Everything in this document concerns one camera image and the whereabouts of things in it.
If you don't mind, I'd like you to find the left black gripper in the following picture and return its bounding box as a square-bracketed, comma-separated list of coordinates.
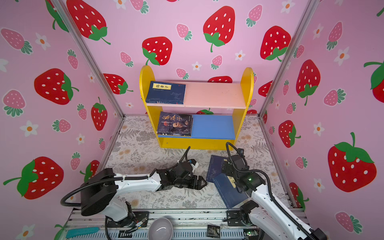
[176, 174, 210, 189]

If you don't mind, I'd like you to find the dark portrait cover book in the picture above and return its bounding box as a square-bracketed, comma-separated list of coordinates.
[157, 112, 193, 137]

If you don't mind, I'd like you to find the navy book yellow label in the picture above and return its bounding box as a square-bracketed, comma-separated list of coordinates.
[146, 100, 184, 105]

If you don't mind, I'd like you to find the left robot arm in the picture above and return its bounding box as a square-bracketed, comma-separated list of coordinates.
[60, 152, 208, 227]

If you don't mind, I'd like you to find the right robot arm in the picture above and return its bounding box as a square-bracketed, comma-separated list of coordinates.
[225, 142, 327, 240]

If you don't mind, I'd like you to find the grey round bowl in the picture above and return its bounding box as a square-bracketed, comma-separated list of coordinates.
[148, 218, 174, 240]

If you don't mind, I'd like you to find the yellow pink blue bookshelf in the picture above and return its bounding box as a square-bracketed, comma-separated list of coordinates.
[155, 68, 254, 151]

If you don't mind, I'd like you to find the small black circuit board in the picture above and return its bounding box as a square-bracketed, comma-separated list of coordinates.
[207, 225, 221, 239]

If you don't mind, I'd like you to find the green circuit board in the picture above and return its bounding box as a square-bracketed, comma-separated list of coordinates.
[243, 229, 259, 240]

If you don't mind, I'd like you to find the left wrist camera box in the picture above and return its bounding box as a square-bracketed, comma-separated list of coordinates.
[188, 159, 199, 171]

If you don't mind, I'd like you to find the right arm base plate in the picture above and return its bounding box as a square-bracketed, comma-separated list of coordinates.
[224, 210, 255, 227]

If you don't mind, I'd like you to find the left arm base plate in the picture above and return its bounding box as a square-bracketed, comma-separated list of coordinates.
[107, 211, 150, 228]

